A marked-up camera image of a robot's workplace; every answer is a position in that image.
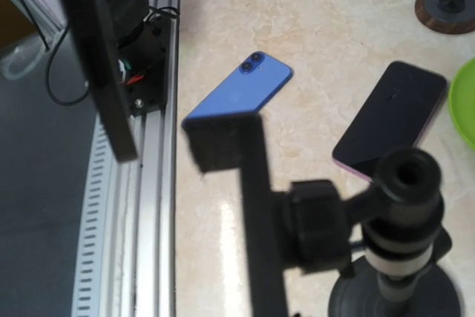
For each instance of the black phone teal case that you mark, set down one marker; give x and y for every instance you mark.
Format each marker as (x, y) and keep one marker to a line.
(93, 36)

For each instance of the blue phone face down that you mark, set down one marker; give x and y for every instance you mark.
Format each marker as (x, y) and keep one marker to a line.
(247, 89)

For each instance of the black phone purple edge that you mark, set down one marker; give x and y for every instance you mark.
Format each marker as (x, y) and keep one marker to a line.
(395, 115)

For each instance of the black tall round-base stand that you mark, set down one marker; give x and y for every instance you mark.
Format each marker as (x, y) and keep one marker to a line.
(385, 242)

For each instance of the green plate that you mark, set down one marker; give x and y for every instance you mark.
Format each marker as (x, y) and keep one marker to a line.
(461, 102)

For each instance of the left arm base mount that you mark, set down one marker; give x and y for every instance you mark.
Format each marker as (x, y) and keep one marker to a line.
(143, 34)

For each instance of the front aluminium rail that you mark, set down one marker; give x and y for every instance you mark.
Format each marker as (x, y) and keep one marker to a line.
(125, 261)

